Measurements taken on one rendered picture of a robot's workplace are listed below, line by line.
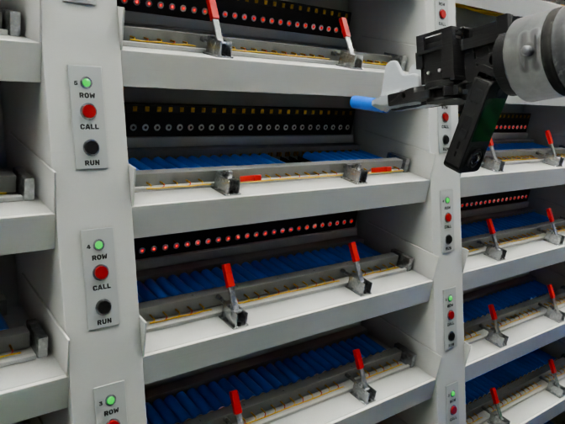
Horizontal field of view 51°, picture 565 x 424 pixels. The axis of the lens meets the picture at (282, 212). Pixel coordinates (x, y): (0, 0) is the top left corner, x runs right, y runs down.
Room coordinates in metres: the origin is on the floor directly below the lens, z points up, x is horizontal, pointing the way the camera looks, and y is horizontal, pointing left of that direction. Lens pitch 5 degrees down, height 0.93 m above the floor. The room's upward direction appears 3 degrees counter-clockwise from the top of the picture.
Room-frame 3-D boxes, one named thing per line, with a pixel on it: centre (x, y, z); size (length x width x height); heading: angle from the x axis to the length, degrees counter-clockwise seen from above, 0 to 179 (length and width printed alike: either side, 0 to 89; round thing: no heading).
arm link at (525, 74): (0.63, -0.28, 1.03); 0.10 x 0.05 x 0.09; 127
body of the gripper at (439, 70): (0.70, -0.23, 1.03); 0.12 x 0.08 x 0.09; 37
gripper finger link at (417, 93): (0.73, -0.18, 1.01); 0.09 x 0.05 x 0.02; 41
